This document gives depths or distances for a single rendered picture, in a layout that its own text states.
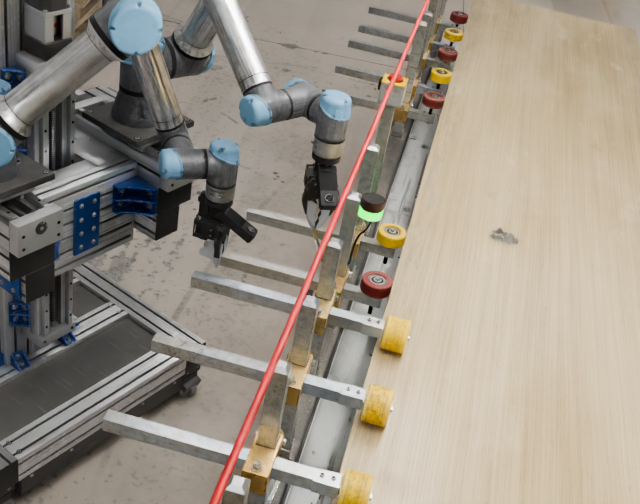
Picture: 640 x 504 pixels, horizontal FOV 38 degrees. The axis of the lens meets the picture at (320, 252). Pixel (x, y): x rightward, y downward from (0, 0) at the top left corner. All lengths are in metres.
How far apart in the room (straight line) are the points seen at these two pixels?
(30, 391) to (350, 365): 1.01
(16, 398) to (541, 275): 1.58
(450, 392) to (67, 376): 1.36
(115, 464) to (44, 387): 0.33
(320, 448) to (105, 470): 0.94
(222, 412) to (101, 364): 0.46
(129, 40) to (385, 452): 1.01
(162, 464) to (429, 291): 1.12
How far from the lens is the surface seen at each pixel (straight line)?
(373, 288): 2.34
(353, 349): 2.59
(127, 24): 2.04
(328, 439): 2.32
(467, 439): 2.01
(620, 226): 2.97
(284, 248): 4.05
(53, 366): 3.06
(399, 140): 3.56
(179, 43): 2.60
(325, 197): 2.21
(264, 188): 4.47
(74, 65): 2.10
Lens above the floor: 2.25
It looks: 33 degrees down
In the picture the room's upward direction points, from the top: 11 degrees clockwise
